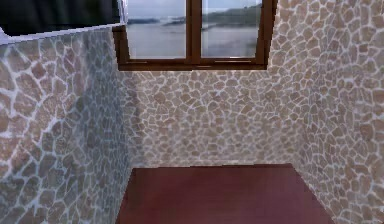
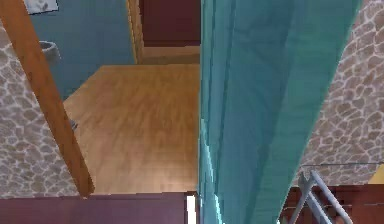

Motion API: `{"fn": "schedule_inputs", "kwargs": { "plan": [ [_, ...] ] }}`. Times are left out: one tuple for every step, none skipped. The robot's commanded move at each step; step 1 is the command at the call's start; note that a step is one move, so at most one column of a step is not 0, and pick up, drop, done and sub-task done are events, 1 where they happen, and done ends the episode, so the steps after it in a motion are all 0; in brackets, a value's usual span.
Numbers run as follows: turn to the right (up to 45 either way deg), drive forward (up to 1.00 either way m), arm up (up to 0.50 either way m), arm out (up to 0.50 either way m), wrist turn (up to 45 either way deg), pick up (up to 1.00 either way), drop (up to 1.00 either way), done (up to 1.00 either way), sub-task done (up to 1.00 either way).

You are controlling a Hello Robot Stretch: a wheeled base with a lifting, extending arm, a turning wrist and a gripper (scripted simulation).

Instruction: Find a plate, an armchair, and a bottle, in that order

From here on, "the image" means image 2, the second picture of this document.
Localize yellow flat object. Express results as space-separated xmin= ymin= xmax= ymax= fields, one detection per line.
xmin=367 ymin=162 xmax=384 ymax=185

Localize grey round bin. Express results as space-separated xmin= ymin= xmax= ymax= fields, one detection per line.
xmin=38 ymin=40 xmax=63 ymax=67

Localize teal room door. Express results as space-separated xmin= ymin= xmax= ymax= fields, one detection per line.
xmin=198 ymin=0 xmax=364 ymax=224

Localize framed wall picture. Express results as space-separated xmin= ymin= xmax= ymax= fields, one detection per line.
xmin=24 ymin=0 xmax=60 ymax=15

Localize brown wooden door frame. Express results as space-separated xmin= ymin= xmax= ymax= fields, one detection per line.
xmin=0 ymin=0 xmax=96 ymax=199

